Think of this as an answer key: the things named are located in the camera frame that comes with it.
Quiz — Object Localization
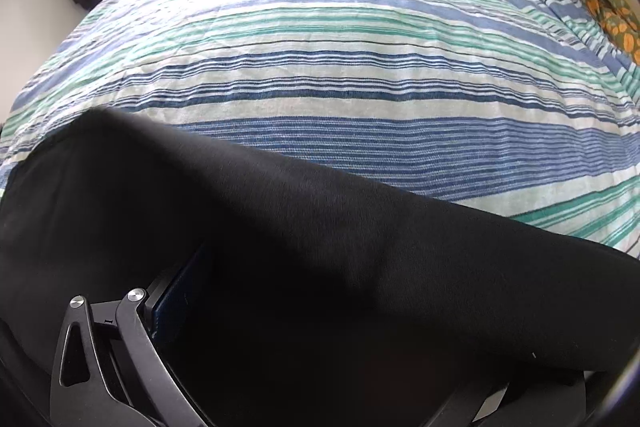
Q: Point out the striped bed sheet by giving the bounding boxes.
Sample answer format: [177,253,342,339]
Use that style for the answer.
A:
[0,0,640,260]

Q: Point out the black pants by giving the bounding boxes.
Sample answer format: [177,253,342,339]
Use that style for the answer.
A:
[0,108,640,427]

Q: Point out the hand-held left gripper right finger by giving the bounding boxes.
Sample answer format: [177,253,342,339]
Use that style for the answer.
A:
[425,369,590,427]

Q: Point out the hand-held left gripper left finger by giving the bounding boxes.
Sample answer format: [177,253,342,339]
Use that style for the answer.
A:
[48,244,216,427]

